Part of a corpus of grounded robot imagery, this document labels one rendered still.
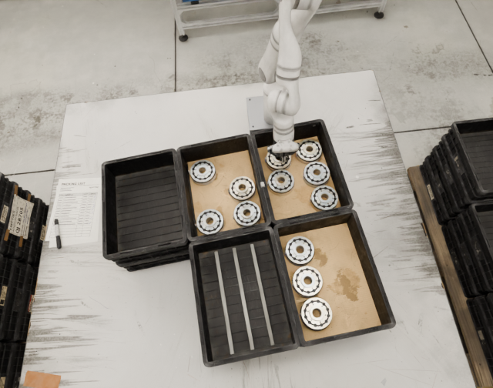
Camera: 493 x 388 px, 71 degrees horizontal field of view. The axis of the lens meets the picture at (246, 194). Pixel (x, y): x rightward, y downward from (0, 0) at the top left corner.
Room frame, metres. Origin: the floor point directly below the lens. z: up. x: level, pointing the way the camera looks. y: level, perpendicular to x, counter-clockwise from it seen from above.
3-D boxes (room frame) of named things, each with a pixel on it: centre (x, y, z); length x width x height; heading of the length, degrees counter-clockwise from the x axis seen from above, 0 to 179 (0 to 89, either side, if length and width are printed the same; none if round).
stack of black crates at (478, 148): (0.71, -1.21, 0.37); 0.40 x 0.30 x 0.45; 177
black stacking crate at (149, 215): (0.58, 0.39, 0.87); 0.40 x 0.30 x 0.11; 3
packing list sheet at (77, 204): (0.69, 0.76, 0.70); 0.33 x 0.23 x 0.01; 177
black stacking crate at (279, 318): (0.19, 0.07, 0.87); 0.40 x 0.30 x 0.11; 3
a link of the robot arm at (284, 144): (0.68, -0.16, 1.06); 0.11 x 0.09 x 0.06; 176
